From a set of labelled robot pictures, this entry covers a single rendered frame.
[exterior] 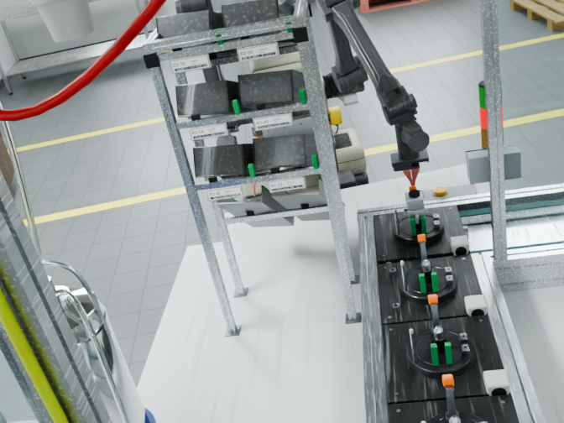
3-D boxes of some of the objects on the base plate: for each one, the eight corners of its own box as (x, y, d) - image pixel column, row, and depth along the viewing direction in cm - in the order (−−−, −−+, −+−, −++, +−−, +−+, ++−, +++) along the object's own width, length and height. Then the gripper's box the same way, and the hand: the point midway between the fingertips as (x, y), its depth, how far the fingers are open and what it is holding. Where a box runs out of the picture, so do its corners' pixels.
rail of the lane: (361, 237, 213) (356, 207, 207) (667, 199, 198) (671, 166, 193) (361, 247, 208) (356, 216, 203) (676, 209, 194) (679, 174, 188)
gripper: (424, 129, 189) (430, 179, 197) (387, 135, 191) (394, 184, 199) (426, 139, 184) (432, 190, 191) (389, 145, 185) (395, 195, 193)
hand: (413, 184), depth 194 cm, fingers closed
